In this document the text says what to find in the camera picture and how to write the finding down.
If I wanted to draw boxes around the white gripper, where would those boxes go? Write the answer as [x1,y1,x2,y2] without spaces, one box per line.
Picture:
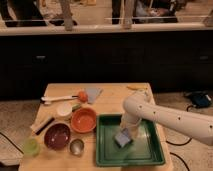
[120,114,141,138]

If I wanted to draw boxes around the blue sponge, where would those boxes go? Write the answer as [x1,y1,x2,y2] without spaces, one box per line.
[114,129,132,148]

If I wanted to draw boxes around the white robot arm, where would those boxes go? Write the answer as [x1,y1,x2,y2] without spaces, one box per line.
[121,91,213,146]

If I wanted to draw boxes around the green plastic tray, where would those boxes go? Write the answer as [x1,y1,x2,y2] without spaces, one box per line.
[96,114,165,167]

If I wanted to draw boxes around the yellow banana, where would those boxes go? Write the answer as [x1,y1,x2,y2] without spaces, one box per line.
[127,85,147,90]

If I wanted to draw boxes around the orange bowl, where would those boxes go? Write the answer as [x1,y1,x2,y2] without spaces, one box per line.
[71,108,96,133]

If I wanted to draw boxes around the grey blue cloth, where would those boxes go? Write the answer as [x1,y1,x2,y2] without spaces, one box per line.
[85,88,102,104]

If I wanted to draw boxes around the orange ball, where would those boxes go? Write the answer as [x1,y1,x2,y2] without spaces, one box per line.
[78,91,88,102]

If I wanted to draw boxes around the green small object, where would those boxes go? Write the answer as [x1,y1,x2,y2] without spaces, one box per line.
[72,104,81,111]

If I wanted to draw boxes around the small metal cup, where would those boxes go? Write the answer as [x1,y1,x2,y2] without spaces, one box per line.
[69,139,84,156]

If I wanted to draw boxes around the white small bowl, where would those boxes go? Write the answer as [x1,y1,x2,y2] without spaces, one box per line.
[56,102,72,119]

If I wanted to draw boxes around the wooden table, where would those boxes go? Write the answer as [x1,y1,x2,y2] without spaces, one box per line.
[18,83,174,171]

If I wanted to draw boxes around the maroon bowl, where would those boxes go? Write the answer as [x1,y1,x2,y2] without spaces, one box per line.
[44,123,71,150]

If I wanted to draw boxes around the blue bag on floor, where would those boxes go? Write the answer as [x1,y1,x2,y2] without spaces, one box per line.
[190,93,212,108]

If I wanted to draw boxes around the black and white brush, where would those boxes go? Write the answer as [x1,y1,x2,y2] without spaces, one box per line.
[30,116,55,135]

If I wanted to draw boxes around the green plastic cup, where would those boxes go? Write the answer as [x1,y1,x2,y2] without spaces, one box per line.
[23,138,40,156]

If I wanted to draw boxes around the black cable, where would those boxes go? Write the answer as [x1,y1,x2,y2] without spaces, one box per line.
[165,104,196,171]

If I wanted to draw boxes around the black cable left floor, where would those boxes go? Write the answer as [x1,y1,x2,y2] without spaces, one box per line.
[0,131,25,155]

